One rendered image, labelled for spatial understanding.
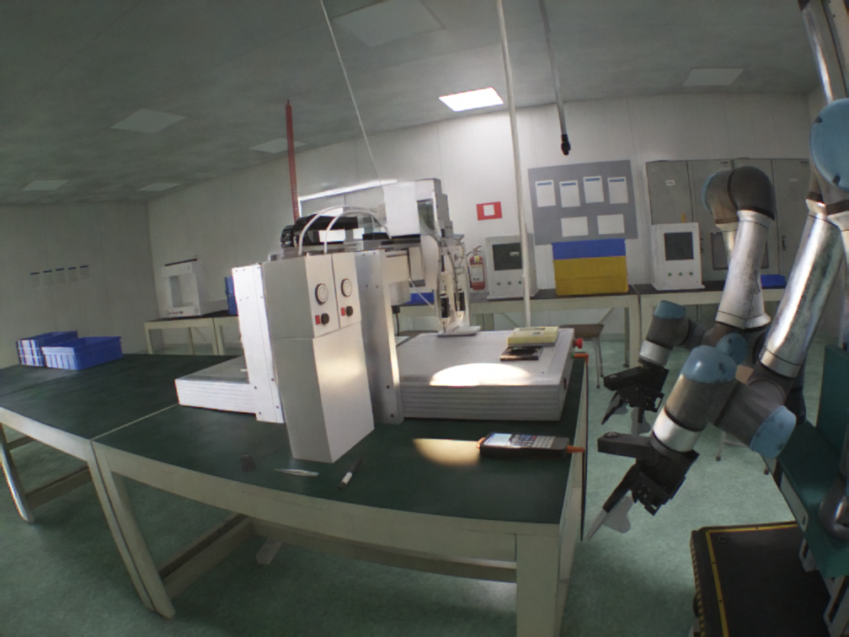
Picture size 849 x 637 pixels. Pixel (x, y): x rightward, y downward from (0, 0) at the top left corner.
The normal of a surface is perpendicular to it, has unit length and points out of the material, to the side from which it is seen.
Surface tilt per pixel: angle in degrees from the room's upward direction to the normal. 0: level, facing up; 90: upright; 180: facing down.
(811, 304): 98
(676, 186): 90
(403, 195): 90
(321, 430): 90
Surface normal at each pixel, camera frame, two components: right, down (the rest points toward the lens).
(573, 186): -0.36, 0.17
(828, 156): -0.74, 0.04
